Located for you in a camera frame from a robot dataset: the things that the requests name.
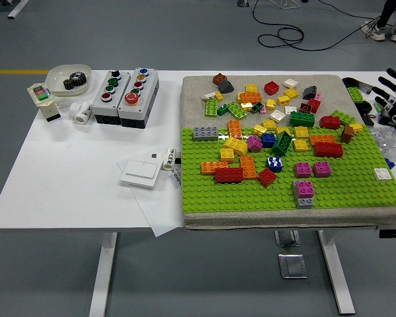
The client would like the clear plastic bag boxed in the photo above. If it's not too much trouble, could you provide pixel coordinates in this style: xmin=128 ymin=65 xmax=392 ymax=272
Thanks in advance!
xmin=372 ymin=127 xmax=396 ymax=161

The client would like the white table leg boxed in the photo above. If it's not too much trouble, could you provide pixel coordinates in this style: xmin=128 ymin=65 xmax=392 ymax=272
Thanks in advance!
xmin=317 ymin=230 xmax=356 ymax=315
xmin=88 ymin=232 xmax=119 ymax=317

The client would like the pink two-by-two brick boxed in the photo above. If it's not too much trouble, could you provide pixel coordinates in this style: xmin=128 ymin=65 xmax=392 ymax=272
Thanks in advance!
xmin=246 ymin=135 xmax=263 ymax=153
xmin=294 ymin=161 xmax=313 ymax=178
xmin=313 ymin=160 xmax=332 ymax=178
xmin=296 ymin=180 xmax=316 ymax=199

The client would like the brown-orange brick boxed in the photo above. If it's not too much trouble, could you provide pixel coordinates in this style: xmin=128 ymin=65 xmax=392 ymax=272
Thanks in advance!
xmin=341 ymin=124 xmax=356 ymax=144

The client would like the white desk foot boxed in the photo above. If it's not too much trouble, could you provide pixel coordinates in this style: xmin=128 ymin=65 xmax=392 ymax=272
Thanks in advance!
xmin=7 ymin=0 xmax=30 ymax=19

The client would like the metal floor box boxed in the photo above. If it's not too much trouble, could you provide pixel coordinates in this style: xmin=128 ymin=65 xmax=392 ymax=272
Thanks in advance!
xmin=277 ymin=253 xmax=308 ymax=280

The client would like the red two-by-four brick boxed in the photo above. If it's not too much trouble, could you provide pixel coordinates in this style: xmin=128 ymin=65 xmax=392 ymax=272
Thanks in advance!
xmin=313 ymin=141 xmax=345 ymax=159
xmin=214 ymin=166 xmax=244 ymax=184

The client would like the white pipe tee fitting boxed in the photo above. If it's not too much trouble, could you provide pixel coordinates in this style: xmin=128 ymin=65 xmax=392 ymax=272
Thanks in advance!
xmin=69 ymin=100 xmax=94 ymax=125

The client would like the grey two-by-four brick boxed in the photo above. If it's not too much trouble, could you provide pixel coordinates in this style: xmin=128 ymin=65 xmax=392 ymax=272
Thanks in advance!
xmin=193 ymin=125 xmax=220 ymax=142
xmin=292 ymin=180 xmax=315 ymax=209

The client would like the white plastic bowl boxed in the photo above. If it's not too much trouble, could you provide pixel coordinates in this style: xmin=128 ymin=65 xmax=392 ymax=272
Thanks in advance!
xmin=45 ymin=63 xmax=93 ymax=97

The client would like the person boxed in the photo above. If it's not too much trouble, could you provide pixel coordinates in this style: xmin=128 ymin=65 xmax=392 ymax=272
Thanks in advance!
xmin=361 ymin=0 xmax=396 ymax=43

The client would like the metal floor socket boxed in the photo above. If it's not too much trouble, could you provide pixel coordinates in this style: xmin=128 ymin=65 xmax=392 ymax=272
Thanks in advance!
xmin=274 ymin=230 xmax=300 ymax=248

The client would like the white labelled tube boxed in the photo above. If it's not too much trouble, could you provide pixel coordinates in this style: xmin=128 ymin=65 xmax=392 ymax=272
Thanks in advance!
xmin=161 ymin=147 xmax=179 ymax=172

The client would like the white wall switch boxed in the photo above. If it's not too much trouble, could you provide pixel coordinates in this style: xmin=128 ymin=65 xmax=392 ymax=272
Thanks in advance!
xmin=119 ymin=157 xmax=162 ymax=189

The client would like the green studded baseplate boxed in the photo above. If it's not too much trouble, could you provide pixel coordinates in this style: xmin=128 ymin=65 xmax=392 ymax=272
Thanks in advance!
xmin=180 ymin=125 xmax=396 ymax=214

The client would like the grey four-button control box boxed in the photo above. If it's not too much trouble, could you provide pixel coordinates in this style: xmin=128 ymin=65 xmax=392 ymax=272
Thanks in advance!
xmin=91 ymin=70 xmax=132 ymax=126

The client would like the yellow curved brick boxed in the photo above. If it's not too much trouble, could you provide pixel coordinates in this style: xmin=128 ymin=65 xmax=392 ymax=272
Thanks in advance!
xmin=222 ymin=136 xmax=248 ymax=156

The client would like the grey emergency-stop control box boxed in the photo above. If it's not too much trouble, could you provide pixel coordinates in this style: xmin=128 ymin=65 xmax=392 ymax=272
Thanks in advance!
xmin=117 ymin=67 xmax=160 ymax=129

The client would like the black floor cable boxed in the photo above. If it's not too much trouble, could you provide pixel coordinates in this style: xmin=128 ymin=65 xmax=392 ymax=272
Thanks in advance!
xmin=250 ymin=0 xmax=383 ymax=52

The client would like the orange two-by-four brick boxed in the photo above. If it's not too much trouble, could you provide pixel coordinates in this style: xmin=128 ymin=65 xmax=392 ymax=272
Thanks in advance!
xmin=228 ymin=120 xmax=244 ymax=140
xmin=309 ymin=133 xmax=337 ymax=147
xmin=239 ymin=155 xmax=258 ymax=180
xmin=201 ymin=160 xmax=230 ymax=176
xmin=239 ymin=92 xmax=263 ymax=104

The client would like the red curved brick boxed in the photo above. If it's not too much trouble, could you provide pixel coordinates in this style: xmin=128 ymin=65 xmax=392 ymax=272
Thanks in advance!
xmin=319 ymin=115 xmax=342 ymax=130

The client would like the lime two-by-four brick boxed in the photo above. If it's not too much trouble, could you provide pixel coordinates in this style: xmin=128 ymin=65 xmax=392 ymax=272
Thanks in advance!
xmin=330 ymin=110 xmax=357 ymax=126
xmin=226 ymin=102 xmax=248 ymax=120
xmin=204 ymin=98 xmax=218 ymax=118
xmin=346 ymin=87 xmax=364 ymax=104

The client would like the dark green two-by-four brick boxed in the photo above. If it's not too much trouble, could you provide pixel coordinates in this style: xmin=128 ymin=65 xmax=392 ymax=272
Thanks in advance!
xmin=289 ymin=110 xmax=316 ymax=128

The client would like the blue two-by-two brick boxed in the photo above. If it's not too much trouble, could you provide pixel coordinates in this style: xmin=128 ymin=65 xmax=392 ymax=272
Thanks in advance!
xmin=261 ymin=133 xmax=277 ymax=149
xmin=267 ymin=156 xmax=284 ymax=173

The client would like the white paper sheet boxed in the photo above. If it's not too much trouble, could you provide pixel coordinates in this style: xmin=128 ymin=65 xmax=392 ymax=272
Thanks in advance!
xmin=116 ymin=157 xmax=185 ymax=238

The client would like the black box device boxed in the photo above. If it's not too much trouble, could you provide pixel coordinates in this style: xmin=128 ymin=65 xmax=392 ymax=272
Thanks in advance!
xmin=378 ymin=110 xmax=396 ymax=126

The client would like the black round part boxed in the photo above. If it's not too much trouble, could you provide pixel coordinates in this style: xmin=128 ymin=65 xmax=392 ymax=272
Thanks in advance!
xmin=356 ymin=100 xmax=374 ymax=115

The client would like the black rectangular device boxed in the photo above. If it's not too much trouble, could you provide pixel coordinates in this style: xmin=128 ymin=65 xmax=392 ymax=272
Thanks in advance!
xmin=356 ymin=81 xmax=374 ymax=95

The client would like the beige red-green switch unit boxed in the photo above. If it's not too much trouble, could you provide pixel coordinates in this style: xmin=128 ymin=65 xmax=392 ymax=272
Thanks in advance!
xmin=26 ymin=82 xmax=62 ymax=123

